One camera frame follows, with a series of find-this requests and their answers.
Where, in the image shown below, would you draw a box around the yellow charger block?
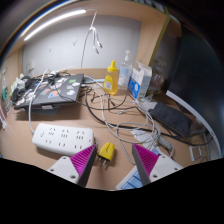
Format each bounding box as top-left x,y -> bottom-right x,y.
96,141 -> 116,166

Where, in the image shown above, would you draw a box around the white and blue flat device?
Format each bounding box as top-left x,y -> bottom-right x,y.
115,165 -> 144,191

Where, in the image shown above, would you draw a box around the thin black cable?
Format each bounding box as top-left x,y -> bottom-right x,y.
56,84 -> 214,147

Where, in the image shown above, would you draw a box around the yellow squeeze bottle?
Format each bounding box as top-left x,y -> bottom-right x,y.
102,59 -> 120,96

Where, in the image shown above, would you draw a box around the clear plastic water bottle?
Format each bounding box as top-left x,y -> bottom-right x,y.
0,68 -> 12,116

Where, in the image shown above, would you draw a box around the clear pump sanitizer bottle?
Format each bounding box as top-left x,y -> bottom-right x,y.
117,49 -> 134,91

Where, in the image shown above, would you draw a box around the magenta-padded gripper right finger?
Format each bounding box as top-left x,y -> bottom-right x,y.
131,143 -> 185,187

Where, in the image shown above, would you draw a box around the black monitor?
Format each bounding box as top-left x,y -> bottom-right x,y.
165,25 -> 224,159

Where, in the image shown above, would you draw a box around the black laptop with stickers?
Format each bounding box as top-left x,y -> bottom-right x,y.
13,73 -> 85,111

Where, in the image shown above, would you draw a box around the grey cable bundle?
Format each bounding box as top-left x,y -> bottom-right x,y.
99,94 -> 175,165

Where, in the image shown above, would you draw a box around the white LED light bar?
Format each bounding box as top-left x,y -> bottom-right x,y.
22,8 -> 88,42

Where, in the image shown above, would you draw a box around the blue and white carton box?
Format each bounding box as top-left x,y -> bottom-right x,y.
127,61 -> 154,100

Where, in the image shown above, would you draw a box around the black fabric pouch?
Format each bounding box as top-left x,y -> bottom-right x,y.
148,101 -> 194,139

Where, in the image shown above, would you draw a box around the black headphones with cord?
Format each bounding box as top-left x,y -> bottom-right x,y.
10,75 -> 38,104

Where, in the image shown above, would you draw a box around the white power strip cable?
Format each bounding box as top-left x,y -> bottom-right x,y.
27,69 -> 52,135

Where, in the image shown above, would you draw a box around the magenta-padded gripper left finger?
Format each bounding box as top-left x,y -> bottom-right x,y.
46,143 -> 99,188

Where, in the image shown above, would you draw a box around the white power strip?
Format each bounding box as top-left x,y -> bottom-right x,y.
31,122 -> 96,157

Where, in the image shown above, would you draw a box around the hanging white multi-head cable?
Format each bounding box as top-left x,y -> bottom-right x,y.
80,9 -> 104,70

